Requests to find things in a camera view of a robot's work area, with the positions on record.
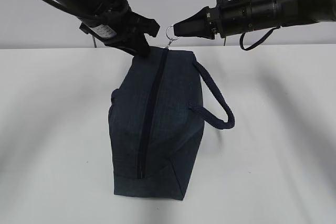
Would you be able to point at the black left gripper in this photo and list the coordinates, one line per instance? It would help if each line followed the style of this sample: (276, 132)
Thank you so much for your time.
(113, 23)

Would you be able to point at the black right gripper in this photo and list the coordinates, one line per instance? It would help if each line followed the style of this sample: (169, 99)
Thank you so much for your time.
(227, 18)

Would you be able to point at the navy blue lunch bag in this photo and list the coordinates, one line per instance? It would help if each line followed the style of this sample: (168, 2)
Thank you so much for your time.
(156, 123)

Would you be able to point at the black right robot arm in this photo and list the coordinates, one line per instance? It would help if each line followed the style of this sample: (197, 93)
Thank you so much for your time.
(285, 13)

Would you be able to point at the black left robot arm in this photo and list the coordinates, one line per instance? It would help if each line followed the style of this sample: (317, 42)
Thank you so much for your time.
(71, 7)

